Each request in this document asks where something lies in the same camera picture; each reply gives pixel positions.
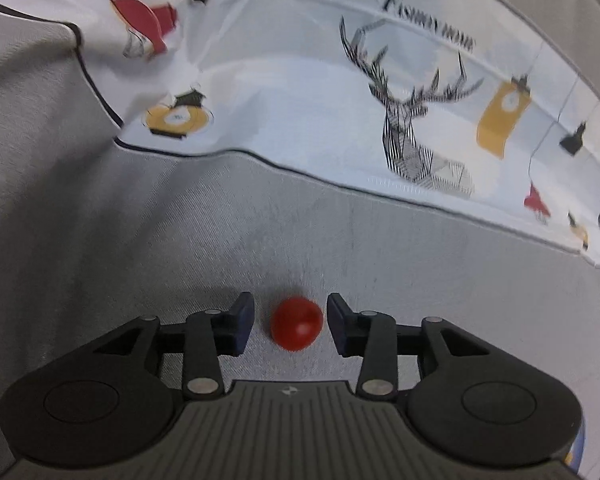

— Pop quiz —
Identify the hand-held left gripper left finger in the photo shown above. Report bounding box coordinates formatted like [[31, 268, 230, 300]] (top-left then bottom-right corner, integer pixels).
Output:
[[93, 291, 256, 402]]

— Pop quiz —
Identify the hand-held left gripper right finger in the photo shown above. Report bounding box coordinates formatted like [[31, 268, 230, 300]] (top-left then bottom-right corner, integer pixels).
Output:
[[326, 292, 497, 402]]

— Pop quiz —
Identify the red tomato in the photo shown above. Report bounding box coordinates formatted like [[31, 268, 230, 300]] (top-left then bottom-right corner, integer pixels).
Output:
[[271, 296, 325, 352]]

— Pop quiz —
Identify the white printed blanket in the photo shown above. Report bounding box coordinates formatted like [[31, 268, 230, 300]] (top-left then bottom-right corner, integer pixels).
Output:
[[0, 0, 600, 279]]

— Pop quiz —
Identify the blue and yellow object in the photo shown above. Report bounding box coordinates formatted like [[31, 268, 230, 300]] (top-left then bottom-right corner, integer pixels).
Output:
[[564, 417, 589, 467]]

